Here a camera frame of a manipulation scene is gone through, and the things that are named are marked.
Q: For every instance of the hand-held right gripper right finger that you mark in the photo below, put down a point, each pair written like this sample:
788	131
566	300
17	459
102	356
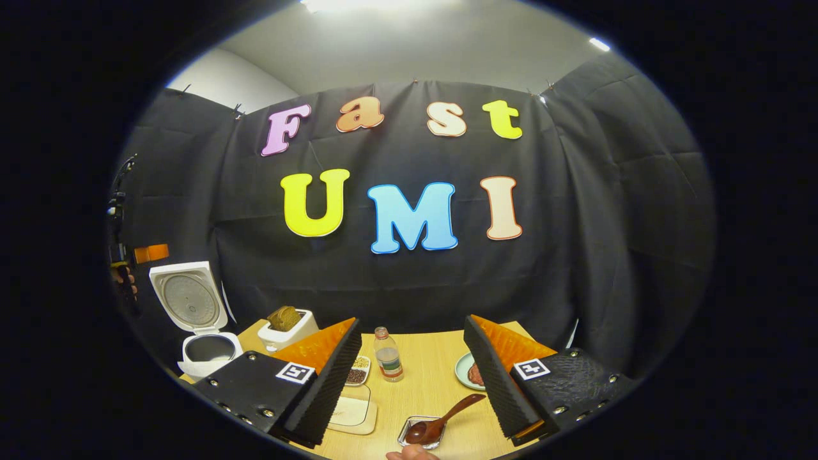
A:
495	390

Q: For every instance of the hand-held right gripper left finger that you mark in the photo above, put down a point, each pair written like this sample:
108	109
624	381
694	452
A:
329	390

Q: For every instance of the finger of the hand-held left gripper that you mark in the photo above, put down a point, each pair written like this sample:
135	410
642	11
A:
151	253

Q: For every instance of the white rice cooker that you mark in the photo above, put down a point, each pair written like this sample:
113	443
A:
192	300

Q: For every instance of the brown wooden spoon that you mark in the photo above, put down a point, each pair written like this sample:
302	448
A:
425	431

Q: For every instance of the clear glass chopstick holder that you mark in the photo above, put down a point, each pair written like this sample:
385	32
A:
404	437

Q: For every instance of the brown meat patty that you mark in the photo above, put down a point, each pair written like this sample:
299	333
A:
476	375

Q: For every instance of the white divided grain dish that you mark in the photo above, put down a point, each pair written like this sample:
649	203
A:
359	370

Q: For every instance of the pale green plate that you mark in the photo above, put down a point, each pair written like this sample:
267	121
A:
461	370

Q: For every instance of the clear plastic tray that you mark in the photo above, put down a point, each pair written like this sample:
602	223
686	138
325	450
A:
372	409

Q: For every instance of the white toaster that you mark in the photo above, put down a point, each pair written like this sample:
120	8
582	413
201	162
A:
297	335

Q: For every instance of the clear plastic bottle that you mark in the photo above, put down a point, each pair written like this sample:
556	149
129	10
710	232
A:
388	358

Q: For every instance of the brown bread slice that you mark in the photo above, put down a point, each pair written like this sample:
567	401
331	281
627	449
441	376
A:
284	317

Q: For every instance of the black backdrop cloth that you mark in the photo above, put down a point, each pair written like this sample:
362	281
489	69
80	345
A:
415	287

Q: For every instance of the small ceiling light panel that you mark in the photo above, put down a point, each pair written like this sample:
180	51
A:
599	45

